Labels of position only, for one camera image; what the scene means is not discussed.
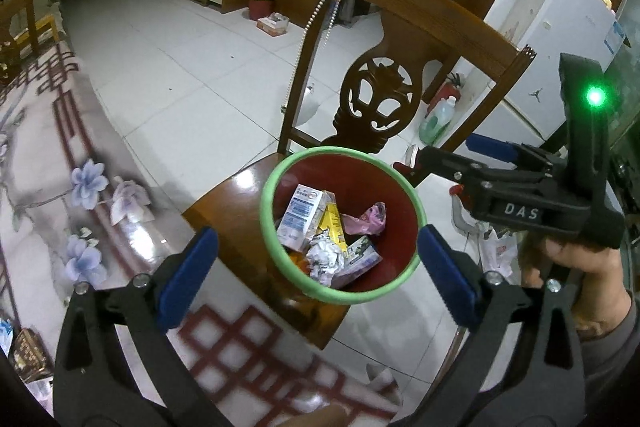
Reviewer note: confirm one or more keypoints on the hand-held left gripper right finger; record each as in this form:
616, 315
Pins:
450, 277

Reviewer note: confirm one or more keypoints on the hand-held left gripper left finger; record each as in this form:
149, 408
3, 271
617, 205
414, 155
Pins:
190, 277

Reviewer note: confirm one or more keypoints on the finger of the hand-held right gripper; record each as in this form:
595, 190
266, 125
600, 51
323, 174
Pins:
492, 146
450, 167

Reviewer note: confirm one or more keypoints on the red green rimmed trash bin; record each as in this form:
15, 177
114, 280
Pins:
360, 182

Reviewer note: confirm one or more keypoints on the white paper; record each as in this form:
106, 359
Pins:
325, 259

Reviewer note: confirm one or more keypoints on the white blue milk carton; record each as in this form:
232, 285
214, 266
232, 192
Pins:
300, 212

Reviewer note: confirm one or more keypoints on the yellow white medicine box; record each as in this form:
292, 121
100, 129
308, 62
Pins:
331, 222

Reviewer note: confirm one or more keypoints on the person's right forearm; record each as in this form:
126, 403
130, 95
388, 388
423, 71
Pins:
610, 357

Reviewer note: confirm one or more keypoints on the person's right hand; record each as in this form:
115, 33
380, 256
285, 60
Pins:
600, 277

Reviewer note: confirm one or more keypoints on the green detergent bottle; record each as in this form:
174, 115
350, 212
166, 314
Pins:
437, 122

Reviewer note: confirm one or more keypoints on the white plastic bag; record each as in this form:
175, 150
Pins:
500, 252

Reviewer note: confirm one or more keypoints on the red fire extinguisher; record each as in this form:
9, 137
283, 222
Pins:
447, 89

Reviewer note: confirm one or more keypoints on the green white small box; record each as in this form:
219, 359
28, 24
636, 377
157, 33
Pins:
362, 257

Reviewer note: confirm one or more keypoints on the pink plastic bag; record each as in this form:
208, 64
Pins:
370, 217

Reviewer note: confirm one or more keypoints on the white refrigerator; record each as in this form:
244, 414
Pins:
550, 37

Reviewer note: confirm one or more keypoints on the brown patterned box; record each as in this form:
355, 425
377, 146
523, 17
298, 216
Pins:
31, 352

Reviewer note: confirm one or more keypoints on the tissue box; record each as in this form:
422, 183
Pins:
272, 24

